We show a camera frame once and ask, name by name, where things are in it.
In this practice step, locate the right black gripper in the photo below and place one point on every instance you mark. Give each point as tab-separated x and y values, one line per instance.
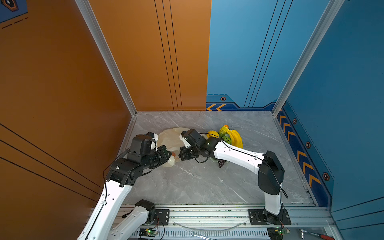
182	151

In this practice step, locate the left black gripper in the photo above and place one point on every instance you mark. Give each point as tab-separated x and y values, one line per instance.
162	150

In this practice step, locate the cream plastic bag orange print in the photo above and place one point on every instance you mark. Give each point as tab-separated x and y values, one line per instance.
171	139

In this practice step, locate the yellow banana bunch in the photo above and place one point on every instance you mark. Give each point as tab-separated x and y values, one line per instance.
236	139

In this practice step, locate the dark purple grape bunch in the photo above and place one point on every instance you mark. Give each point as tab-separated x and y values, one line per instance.
221	163

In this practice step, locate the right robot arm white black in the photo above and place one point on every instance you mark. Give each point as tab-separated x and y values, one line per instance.
266	166

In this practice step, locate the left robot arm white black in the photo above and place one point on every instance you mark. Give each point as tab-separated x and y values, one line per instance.
119	181

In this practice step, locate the yellow lemon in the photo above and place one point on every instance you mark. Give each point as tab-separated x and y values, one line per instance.
212	134

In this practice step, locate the green leaf-shaped plate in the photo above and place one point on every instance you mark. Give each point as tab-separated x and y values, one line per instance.
214	160

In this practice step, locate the green kiwi half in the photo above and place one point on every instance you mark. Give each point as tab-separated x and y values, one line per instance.
227	140

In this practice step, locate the green orange mango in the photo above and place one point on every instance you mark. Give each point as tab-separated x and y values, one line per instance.
223	131

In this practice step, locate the left green circuit board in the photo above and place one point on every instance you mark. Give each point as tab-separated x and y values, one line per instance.
148	233

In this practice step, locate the green circuit board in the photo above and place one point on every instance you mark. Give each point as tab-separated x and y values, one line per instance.
148	233
278	234

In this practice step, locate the right green circuit board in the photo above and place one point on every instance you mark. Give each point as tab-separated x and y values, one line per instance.
278	234

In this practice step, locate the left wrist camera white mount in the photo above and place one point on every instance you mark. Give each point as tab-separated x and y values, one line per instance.
143	145

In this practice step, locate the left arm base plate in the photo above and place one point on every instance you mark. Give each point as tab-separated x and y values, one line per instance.
161	216

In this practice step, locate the aluminium front rail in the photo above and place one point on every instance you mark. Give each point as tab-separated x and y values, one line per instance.
220	216

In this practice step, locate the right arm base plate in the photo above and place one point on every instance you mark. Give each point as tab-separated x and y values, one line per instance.
258	216

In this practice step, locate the red handled tool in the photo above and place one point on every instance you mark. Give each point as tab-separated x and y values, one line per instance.
321	236

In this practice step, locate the left aluminium corner post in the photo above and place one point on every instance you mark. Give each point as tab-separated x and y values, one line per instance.
101	42

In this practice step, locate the aluminium corner post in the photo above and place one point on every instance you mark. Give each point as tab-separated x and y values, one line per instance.
101	42
318	34

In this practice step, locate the right aluminium corner post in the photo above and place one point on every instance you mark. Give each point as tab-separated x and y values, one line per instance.
318	34

